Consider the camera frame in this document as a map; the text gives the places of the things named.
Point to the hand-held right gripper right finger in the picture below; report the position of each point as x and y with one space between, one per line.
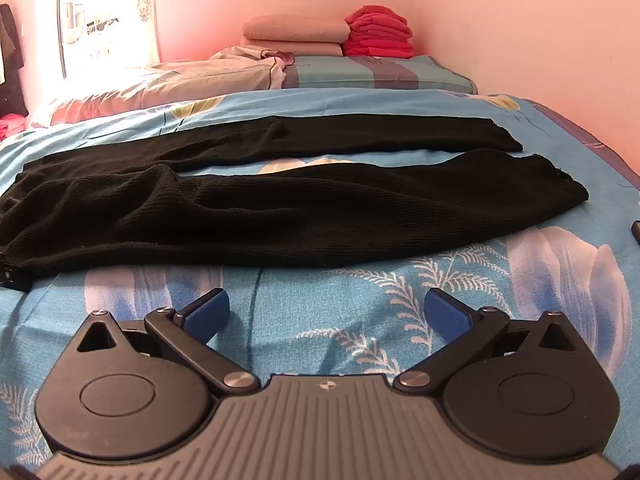
447 312

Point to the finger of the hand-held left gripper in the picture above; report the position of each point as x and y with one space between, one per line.
12 276

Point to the blue floral bed sheet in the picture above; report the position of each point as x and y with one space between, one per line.
350 300

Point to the teal striped mattress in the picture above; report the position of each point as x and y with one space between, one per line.
380 72

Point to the pile of pink clothes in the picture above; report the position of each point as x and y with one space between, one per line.
10 126

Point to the bright window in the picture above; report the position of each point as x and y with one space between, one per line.
105 25

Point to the pink patterned curtain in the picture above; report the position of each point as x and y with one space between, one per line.
146 5

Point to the hanging black garment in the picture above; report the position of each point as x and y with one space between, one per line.
10 55

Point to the curved dark window bar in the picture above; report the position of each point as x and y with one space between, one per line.
61 15

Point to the folded beige blanket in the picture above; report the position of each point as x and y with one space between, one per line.
295 35

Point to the beige quilt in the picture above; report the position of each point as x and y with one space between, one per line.
175 80

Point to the small dark object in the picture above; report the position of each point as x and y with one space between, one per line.
636 230

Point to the stack of folded red clothes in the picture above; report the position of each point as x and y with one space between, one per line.
380 32

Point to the black knit pants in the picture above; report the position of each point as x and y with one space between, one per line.
300 210

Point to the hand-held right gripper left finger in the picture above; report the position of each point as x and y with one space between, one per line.
207 317

